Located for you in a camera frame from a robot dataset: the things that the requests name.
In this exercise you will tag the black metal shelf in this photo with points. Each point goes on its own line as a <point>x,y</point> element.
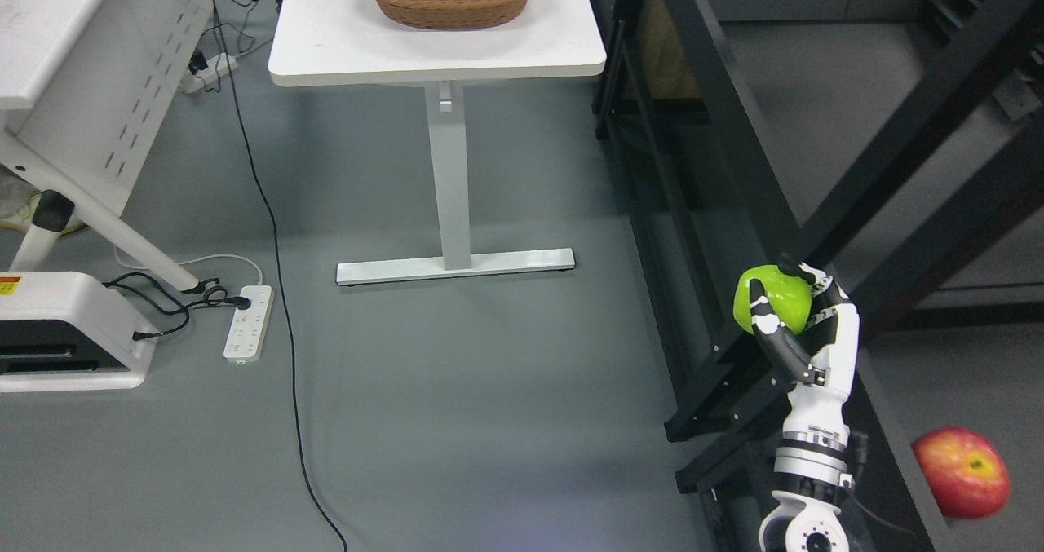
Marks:
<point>894,143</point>

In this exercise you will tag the green apple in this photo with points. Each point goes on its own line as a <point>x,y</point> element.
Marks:
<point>790,297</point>

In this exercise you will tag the white power strip far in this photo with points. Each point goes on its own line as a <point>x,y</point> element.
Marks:
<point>217,67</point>

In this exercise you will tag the white power strip floor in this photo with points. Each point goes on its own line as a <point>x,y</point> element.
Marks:
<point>249,323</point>

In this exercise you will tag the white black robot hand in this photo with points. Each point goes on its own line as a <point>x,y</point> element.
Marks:
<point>821,360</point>

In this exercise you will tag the white standing desk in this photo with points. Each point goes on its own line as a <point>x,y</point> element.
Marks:
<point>350,42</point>

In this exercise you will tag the white side table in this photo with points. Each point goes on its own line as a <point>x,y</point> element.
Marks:
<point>85,87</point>

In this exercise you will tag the white box device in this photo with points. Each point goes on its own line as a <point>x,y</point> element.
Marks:
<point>64,331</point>

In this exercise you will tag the red apple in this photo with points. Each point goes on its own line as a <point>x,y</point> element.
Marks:
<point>964,471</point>

